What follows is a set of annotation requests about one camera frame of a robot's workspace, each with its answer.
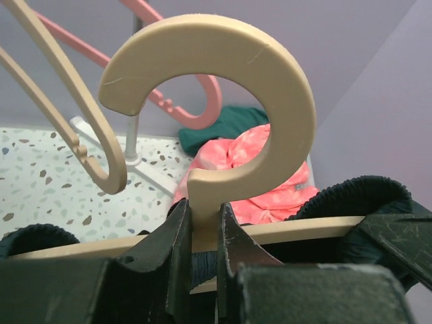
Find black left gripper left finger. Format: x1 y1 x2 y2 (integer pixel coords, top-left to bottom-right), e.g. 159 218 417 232
1 200 192 323

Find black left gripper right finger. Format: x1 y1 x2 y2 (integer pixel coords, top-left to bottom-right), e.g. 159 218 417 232
215 204 414 324

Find white metal clothes rack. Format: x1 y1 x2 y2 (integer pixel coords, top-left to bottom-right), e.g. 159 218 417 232
69 13 185 200

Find beige hanger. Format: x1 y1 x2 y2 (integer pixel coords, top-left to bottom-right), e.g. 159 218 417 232
6 13 367 294
0 0 128 195

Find teal green garment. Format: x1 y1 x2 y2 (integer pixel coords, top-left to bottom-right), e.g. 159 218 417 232
178 105 269 157

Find dark navy shorts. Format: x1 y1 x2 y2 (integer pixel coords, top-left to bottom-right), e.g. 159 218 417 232
0 174 432 291

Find beige hanger front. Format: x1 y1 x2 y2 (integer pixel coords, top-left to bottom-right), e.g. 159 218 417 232
6 13 367 294

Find beige hanger rear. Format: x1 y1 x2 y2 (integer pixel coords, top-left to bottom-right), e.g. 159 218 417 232
0 0 128 195

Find pink patterned shorts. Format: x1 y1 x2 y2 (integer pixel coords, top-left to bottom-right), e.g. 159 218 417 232
188 124 319 225

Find pink empty hanger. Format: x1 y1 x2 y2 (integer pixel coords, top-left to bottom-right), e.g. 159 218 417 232
37 1 222 129

